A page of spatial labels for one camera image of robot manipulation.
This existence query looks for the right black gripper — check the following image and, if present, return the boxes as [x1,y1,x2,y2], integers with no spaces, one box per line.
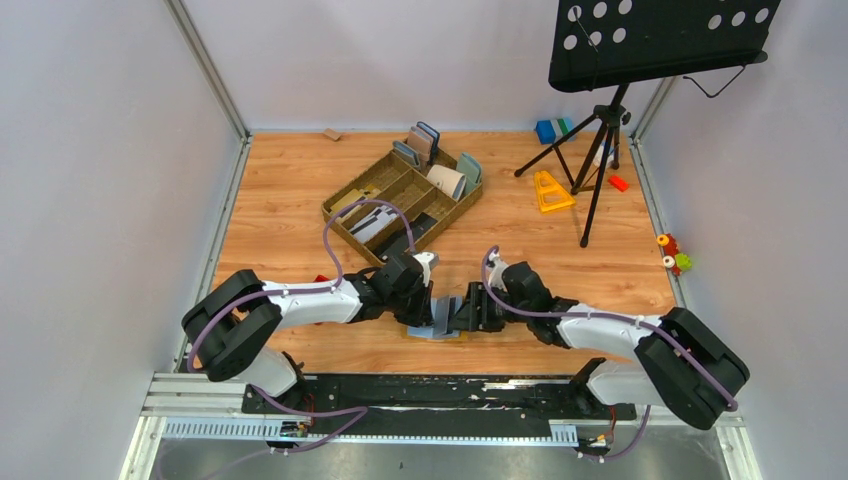
[447,282,531,333]

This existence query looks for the yellow leather card holder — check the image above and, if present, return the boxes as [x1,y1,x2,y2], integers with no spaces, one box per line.
[405,295,462,341]

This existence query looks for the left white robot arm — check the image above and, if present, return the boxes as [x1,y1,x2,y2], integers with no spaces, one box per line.
[181,252,439,413]

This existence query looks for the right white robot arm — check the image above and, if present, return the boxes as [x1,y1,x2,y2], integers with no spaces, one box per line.
[450,261,750,430]

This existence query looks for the white black cards in tray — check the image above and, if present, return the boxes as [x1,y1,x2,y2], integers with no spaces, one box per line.
[350,206,397,243]

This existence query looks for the gold cards in tray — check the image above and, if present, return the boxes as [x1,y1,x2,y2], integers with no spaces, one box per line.
[329,189,367,215]

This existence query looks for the beige card holder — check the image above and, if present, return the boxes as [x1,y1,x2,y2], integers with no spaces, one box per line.
[426,165,467,201]

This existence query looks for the teal card holder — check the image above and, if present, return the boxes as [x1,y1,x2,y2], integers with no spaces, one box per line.
[456,152,483,195]

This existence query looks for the blue card holders upright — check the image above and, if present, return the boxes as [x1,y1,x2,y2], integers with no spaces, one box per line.
[392,121,441,171]

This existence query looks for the woven compartment tray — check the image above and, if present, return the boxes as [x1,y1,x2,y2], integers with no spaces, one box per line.
[321,149,483,266]

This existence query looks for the yellow triangular toy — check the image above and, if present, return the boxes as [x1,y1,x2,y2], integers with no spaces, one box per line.
[533,170,576,214]

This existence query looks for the small red brick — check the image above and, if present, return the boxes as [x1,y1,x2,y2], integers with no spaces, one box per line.
[608,175,630,192]

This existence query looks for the colourful toy car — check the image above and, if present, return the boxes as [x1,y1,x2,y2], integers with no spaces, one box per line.
[656,233,693,276]

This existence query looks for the blue green block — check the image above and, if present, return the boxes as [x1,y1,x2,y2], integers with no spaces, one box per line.
[534,117,574,145]

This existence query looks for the small wooden block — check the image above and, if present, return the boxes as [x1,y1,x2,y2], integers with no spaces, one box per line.
[322,128,343,142]

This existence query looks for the black music stand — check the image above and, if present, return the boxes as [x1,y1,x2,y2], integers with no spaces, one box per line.
[513,0,783,248]

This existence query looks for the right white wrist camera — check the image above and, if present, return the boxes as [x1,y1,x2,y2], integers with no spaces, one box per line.
[487,257,509,290]

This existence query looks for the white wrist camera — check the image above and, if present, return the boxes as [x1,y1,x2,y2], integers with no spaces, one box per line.
[413,251,440,286]
[487,257,509,290]

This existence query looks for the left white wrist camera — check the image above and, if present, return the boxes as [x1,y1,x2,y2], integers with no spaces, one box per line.
[413,251,440,286]

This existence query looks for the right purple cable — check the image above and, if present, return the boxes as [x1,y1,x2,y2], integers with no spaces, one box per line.
[480,245,740,463]

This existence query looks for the purple cable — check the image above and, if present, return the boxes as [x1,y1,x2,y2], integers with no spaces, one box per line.
[186,198,417,458]
[480,245,740,463]

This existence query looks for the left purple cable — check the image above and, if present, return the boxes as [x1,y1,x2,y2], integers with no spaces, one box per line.
[186,198,417,458]

